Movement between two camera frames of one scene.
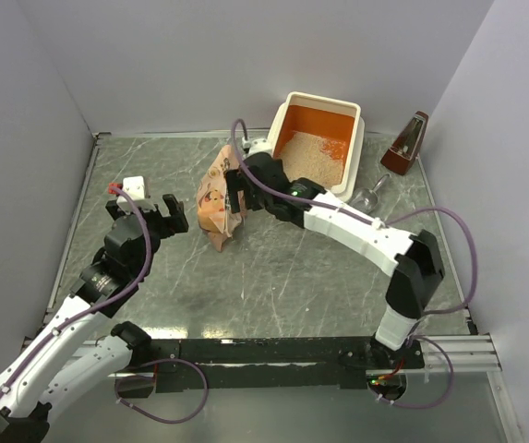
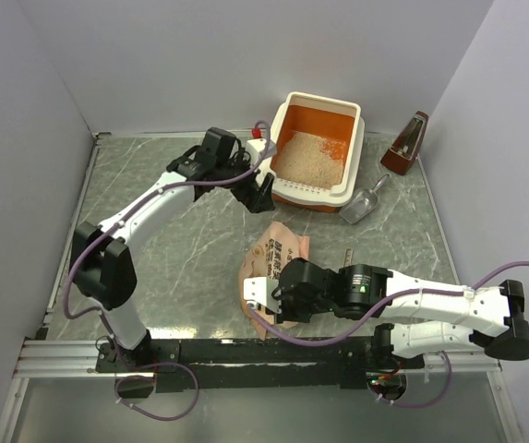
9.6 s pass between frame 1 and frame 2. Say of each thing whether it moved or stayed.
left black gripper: moved
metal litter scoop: stayed
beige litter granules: stayed
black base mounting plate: stayed
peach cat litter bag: moved
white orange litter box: stayed
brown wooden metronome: stayed
